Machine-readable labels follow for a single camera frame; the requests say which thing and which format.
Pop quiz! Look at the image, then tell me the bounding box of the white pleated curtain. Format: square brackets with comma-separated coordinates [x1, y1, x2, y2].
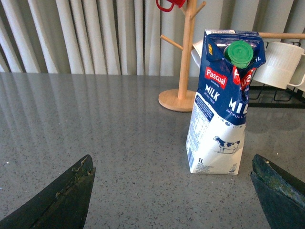
[0, 0, 305, 76]

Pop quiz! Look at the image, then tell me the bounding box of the black wire mug rack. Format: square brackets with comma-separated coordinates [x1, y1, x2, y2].
[246, 32, 305, 110]

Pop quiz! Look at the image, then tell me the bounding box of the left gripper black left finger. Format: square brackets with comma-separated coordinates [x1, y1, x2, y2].
[0, 155, 96, 229]

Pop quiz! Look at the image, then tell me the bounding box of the cream ribbed mug right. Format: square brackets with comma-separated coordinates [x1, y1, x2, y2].
[294, 54, 305, 84]

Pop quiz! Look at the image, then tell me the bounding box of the cream ribbed mug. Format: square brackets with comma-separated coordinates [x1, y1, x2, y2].
[294, 54, 305, 84]
[253, 42, 305, 89]

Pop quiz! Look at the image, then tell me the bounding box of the white mug on tree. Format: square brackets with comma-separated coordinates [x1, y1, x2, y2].
[191, 39, 203, 69]

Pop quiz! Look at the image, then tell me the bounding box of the wooden mug tree stand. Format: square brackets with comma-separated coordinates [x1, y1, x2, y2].
[156, 0, 206, 112]

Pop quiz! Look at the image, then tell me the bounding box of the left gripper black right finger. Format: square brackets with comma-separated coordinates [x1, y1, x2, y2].
[250, 154, 305, 229]

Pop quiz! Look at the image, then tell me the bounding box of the blue white milk carton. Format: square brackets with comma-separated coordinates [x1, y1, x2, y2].
[186, 30, 265, 175]

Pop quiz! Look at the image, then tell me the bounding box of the cream ribbed mug left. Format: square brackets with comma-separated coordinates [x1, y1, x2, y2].
[253, 42, 305, 89]

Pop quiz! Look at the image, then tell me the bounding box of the red mug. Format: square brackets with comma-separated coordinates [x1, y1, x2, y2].
[155, 0, 186, 12]

